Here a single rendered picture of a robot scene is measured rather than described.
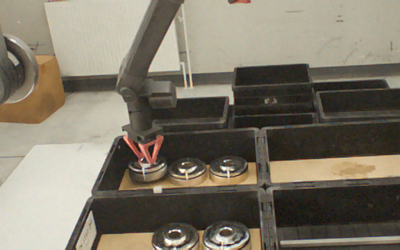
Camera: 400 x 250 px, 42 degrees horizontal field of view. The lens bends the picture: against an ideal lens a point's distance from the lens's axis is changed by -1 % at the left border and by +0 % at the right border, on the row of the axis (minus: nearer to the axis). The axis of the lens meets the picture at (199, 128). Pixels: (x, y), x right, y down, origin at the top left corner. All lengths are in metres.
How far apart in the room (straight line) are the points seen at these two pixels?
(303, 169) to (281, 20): 2.83
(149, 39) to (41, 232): 0.69
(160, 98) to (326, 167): 0.48
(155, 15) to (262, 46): 3.17
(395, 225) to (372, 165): 0.26
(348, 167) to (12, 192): 1.05
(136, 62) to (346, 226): 0.60
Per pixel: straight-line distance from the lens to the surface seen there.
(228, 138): 1.44
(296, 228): 1.23
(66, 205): 1.67
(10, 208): 1.73
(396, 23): 4.30
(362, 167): 1.46
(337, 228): 1.23
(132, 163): 1.44
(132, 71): 1.23
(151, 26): 1.12
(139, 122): 1.35
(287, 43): 4.24
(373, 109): 2.60
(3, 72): 1.44
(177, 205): 1.20
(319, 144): 1.47
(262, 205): 1.14
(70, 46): 4.39
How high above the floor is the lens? 1.56
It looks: 26 degrees down
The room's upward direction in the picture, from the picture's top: 6 degrees counter-clockwise
